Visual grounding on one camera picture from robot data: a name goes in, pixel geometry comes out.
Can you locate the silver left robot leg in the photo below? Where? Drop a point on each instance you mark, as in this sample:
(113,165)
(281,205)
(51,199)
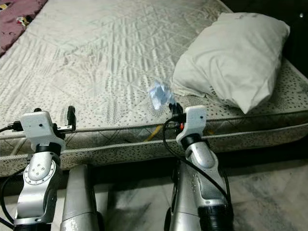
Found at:
(79,202)

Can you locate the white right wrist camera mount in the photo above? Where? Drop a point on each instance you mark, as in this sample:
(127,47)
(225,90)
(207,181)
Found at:
(195,120)

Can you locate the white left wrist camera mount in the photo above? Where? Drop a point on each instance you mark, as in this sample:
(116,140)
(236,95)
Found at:
(41,127)

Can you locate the white pillow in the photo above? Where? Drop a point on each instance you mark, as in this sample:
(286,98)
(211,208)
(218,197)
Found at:
(231,62)

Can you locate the silver robot leg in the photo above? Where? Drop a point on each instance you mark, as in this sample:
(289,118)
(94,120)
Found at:
(180,207)
(79,202)

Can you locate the white quilted mattress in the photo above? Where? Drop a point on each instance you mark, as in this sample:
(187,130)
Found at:
(101,57)

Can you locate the blue plastic wrapper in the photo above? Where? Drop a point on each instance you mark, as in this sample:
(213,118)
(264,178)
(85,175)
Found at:
(158,95)

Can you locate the silver right robot leg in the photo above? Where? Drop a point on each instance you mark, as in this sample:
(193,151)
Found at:
(180,207)

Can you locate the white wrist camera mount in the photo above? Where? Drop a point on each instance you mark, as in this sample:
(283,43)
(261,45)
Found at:
(41,127)
(195,120)

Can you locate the dark bed frame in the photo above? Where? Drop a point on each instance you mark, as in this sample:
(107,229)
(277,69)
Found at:
(125,171)

